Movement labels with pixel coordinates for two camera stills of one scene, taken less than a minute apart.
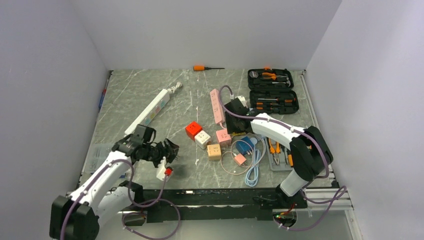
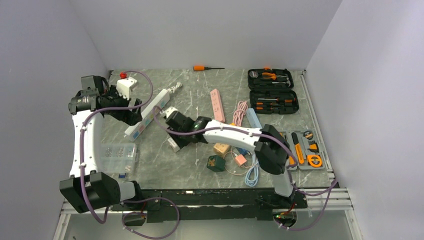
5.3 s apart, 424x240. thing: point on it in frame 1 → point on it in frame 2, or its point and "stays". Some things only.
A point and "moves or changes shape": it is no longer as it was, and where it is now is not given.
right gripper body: x=231 y=125 → x=181 y=140
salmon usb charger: x=239 y=159 stays
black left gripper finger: x=171 y=149 → x=137 y=101
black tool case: x=271 y=91 stays
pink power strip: x=217 y=106 stays
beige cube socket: x=214 y=151 moves or changes shape
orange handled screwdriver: x=200 y=68 stays
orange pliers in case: x=274 y=76 stays
